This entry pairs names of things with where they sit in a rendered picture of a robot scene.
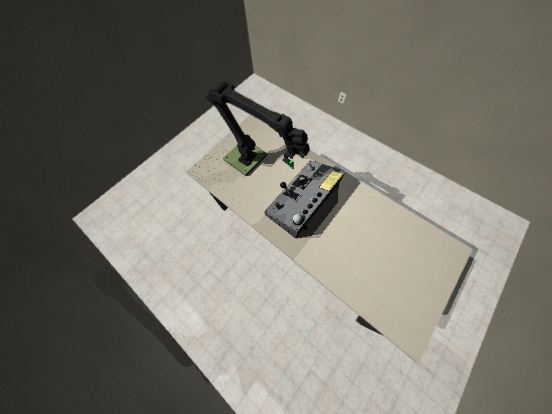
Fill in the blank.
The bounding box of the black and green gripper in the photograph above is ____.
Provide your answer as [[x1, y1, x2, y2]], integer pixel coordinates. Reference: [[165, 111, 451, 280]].
[[282, 144, 304, 169]]

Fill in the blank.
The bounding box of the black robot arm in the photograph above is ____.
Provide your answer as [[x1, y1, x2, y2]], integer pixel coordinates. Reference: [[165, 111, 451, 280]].
[[206, 80, 310, 166]]

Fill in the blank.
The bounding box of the light grey control panel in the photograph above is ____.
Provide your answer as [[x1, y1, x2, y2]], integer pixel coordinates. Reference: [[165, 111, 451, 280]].
[[264, 160, 346, 239]]

